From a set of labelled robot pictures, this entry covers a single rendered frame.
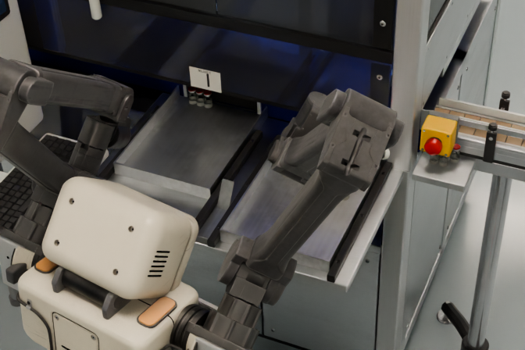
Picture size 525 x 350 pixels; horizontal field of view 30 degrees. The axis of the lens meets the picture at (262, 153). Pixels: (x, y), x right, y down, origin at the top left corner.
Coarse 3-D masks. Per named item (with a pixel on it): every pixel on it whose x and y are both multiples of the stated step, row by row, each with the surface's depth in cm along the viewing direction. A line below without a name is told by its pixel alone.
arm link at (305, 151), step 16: (336, 96) 136; (320, 112) 141; (336, 112) 136; (320, 128) 153; (400, 128) 137; (288, 144) 171; (304, 144) 160; (320, 144) 150; (288, 160) 167; (304, 160) 161; (288, 176) 174; (304, 176) 170
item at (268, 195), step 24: (264, 168) 234; (264, 192) 231; (288, 192) 231; (360, 192) 230; (240, 216) 225; (264, 216) 225; (336, 216) 224; (312, 240) 219; (336, 240) 218; (312, 264) 212
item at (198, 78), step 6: (192, 72) 244; (198, 72) 243; (204, 72) 242; (210, 72) 241; (192, 78) 245; (198, 78) 244; (204, 78) 243; (210, 78) 242; (216, 78) 242; (192, 84) 246; (198, 84) 245; (204, 84) 245; (210, 84) 244; (216, 84) 243; (210, 90) 245; (216, 90) 244
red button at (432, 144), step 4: (428, 140) 224; (432, 140) 223; (436, 140) 223; (428, 144) 223; (432, 144) 223; (436, 144) 222; (440, 144) 223; (424, 148) 224; (428, 148) 224; (432, 148) 223; (436, 148) 223; (440, 148) 223; (428, 152) 224; (432, 152) 224; (436, 152) 223
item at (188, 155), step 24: (168, 96) 256; (168, 120) 254; (192, 120) 253; (216, 120) 253; (240, 120) 253; (264, 120) 252; (144, 144) 247; (168, 144) 246; (192, 144) 246; (216, 144) 246; (240, 144) 240; (120, 168) 237; (144, 168) 240; (168, 168) 239; (192, 168) 239; (216, 168) 239; (192, 192) 231
